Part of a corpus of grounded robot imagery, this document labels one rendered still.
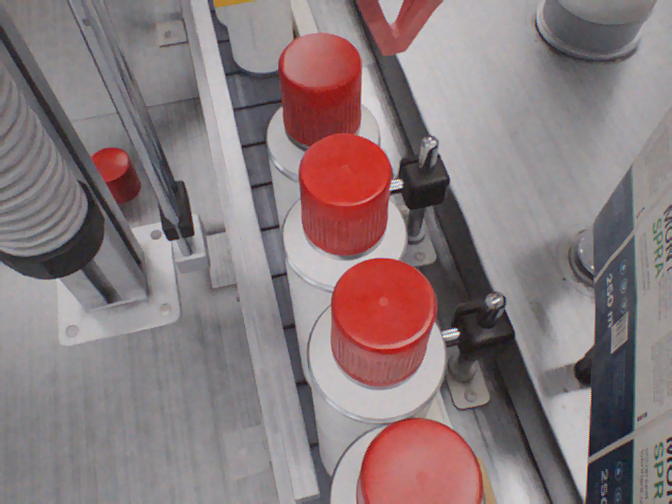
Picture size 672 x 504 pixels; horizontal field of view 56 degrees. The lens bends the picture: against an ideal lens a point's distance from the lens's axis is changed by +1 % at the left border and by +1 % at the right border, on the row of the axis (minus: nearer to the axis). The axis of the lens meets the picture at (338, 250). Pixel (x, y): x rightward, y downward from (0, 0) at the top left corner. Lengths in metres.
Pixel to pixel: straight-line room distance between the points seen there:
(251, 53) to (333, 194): 0.32
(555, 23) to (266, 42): 0.24
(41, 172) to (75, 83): 0.46
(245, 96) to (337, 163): 0.31
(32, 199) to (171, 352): 0.29
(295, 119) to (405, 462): 0.14
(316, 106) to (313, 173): 0.04
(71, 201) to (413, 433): 0.12
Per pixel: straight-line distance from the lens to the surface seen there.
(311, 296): 0.26
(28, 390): 0.50
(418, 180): 0.42
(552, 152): 0.51
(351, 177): 0.22
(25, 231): 0.21
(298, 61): 0.25
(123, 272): 0.45
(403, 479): 0.18
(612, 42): 0.58
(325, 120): 0.25
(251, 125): 0.51
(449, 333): 0.38
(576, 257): 0.46
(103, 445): 0.47
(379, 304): 0.19
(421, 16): 0.35
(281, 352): 0.32
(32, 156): 0.19
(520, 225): 0.47
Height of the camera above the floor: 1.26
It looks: 61 degrees down
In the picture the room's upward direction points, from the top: straight up
